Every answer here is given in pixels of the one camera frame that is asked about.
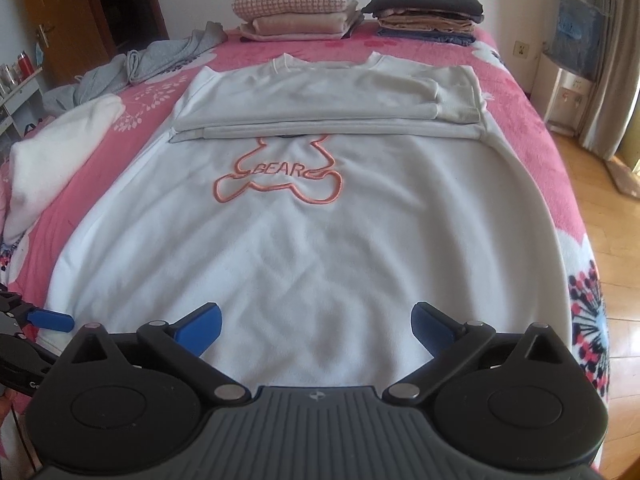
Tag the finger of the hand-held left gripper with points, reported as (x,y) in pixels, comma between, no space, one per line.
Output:
(50,321)

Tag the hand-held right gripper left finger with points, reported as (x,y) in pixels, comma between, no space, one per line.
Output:
(200,327)

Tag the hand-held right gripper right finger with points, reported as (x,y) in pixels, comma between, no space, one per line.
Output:
(430,327)

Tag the white sweatshirt with orange outline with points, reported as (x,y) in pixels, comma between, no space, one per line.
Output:
(300,250)

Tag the white fluffy garment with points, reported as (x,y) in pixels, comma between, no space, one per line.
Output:
(60,155)

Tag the pink floral blanket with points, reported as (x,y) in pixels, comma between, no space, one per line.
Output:
(540,170)

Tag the white shelf with clutter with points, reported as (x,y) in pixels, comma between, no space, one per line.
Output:
(20,105)

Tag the red thermos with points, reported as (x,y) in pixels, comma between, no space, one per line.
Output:
(22,65)

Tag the white water dispenser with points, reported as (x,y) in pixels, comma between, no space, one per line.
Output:
(565,95)

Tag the grey garment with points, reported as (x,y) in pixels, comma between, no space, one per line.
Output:
(150,60)

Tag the blue folded jeans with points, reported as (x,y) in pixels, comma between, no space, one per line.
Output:
(425,37)

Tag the wooden door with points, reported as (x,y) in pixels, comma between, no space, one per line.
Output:
(65,15)

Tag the beige curtain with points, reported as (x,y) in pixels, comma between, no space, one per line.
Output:
(615,70)

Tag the beige folded cloth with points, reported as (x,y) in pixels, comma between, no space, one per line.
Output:
(300,22)

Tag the blue covered water bottle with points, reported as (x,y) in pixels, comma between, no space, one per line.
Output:
(575,30)

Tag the wall power socket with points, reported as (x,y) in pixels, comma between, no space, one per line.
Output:
(522,49)

